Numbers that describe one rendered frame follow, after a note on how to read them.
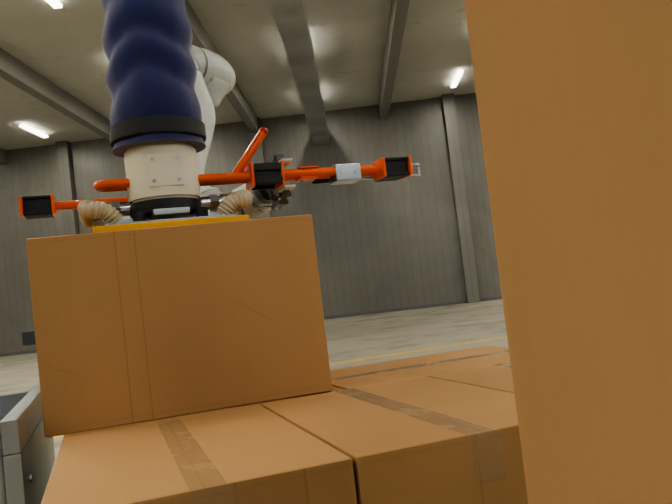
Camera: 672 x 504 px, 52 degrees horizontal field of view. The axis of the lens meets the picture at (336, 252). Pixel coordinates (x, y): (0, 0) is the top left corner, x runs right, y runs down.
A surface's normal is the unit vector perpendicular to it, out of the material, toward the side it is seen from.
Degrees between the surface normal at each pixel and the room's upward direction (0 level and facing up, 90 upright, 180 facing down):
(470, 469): 90
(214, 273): 90
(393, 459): 90
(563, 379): 90
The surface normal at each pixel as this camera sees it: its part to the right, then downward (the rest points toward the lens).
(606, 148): -0.71, 0.04
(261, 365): 0.28, -0.08
